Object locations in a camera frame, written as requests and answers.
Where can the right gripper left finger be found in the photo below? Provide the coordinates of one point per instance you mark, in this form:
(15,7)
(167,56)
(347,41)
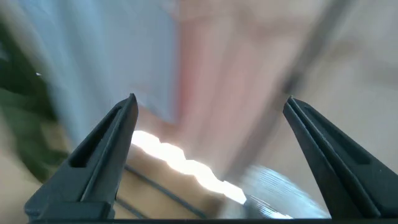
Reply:
(105,177)

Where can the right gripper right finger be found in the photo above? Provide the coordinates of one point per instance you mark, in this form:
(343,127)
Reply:
(337,186)

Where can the pale grey shorts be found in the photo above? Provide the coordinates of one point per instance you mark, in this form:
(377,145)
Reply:
(109,56)

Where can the white laundry basket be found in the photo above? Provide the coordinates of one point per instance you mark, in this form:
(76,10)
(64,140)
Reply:
(280,193)

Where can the black clothes rack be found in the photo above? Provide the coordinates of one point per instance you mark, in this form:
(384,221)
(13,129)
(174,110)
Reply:
(311,53)

